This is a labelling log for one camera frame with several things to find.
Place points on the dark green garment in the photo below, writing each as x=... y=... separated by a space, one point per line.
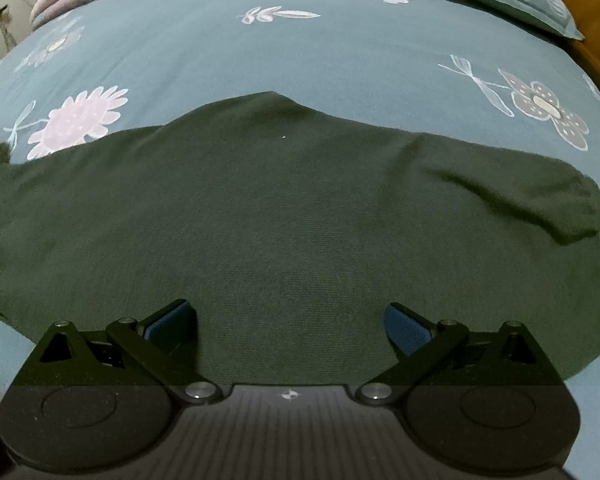
x=290 y=231

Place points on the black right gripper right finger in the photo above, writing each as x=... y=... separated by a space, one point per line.
x=476 y=401

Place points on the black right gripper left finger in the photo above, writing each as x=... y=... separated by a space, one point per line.
x=86 y=401

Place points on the teal floral bed sheet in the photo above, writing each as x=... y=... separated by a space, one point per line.
x=442 y=66

